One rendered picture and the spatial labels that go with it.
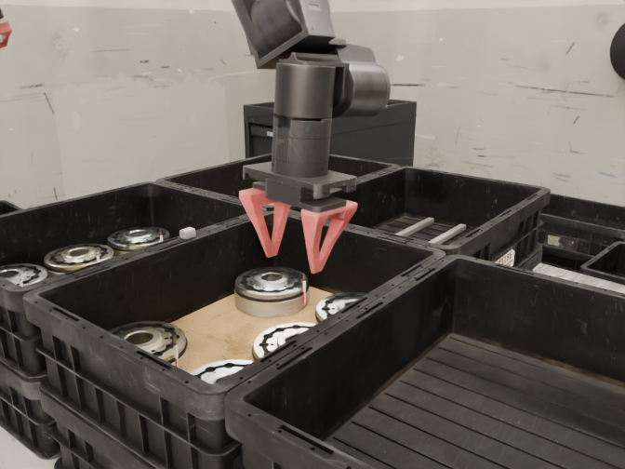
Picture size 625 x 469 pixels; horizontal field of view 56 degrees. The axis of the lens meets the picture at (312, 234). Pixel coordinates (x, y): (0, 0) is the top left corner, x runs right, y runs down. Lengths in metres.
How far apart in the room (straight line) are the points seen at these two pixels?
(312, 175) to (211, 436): 0.25
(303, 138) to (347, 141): 1.75
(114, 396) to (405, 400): 0.29
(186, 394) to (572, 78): 3.58
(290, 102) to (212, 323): 0.34
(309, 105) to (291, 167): 0.06
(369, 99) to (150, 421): 0.37
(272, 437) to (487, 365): 0.35
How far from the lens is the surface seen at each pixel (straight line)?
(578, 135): 3.91
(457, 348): 0.75
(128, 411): 0.60
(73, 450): 0.73
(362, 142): 2.39
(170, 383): 0.50
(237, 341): 0.75
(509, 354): 0.75
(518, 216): 0.97
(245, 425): 0.45
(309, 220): 0.56
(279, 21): 0.58
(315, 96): 0.56
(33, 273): 0.94
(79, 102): 4.00
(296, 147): 0.57
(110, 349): 0.56
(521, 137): 4.05
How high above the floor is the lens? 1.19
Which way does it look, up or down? 19 degrees down
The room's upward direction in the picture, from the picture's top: straight up
